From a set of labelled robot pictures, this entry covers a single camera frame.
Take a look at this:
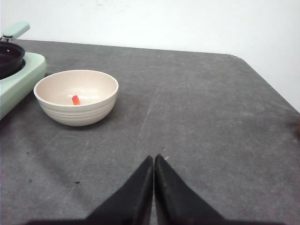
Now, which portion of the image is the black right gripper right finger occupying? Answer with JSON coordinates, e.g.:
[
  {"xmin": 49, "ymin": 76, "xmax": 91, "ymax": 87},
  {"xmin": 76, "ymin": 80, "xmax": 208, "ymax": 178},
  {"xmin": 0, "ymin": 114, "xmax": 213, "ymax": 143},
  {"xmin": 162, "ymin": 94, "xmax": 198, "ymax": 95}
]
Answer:
[{"xmin": 154, "ymin": 154, "xmax": 225, "ymax": 225}]

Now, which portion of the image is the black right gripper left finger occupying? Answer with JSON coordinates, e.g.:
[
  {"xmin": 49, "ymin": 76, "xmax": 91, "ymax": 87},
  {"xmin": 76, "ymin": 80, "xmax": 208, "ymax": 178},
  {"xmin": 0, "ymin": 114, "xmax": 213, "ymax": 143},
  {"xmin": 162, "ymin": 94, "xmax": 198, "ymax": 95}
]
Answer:
[{"xmin": 86, "ymin": 156, "xmax": 153, "ymax": 225}]

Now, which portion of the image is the pink shrimp with red tail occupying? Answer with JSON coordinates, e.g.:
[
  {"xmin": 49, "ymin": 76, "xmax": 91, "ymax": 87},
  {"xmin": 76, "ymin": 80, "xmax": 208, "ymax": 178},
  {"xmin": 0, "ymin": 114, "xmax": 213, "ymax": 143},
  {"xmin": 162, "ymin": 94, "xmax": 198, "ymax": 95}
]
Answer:
[{"xmin": 72, "ymin": 95, "xmax": 81, "ymax": 105}]

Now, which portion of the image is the beige ceramic bowl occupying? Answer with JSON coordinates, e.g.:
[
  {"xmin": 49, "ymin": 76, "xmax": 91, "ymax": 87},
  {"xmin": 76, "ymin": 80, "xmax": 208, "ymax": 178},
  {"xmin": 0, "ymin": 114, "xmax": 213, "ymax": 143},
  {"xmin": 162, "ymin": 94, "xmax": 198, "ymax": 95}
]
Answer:
[{"xmin": 33, "ymin": 69, "xmax": 119, "ymax": 127}]

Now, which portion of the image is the mint green breakfast maker base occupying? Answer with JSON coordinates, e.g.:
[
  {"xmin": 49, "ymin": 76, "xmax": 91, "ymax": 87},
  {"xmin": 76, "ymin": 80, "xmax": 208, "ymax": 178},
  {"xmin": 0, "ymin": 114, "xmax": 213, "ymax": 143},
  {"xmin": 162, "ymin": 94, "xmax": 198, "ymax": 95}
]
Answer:
[{"xmin": 0, "ymin": 52, "xmax": 46, "ymax": 119}]

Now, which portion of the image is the black round frying pan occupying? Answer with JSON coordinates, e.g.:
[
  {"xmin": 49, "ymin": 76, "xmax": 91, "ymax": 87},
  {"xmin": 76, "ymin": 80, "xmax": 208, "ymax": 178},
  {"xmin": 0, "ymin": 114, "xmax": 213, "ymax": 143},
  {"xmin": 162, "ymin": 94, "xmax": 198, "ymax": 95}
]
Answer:
[{"xmin": 0, "ymin": 41, "xmax": 25, "ymax": 79}]

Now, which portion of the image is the mint green pan handle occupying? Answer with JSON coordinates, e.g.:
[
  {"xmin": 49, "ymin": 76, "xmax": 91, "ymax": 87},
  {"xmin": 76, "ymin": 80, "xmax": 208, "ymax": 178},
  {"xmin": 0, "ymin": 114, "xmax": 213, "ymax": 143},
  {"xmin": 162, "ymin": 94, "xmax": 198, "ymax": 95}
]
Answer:
[{"xmin": 0, "ymin": 21, "xmax": 30, "ymax": 42}]

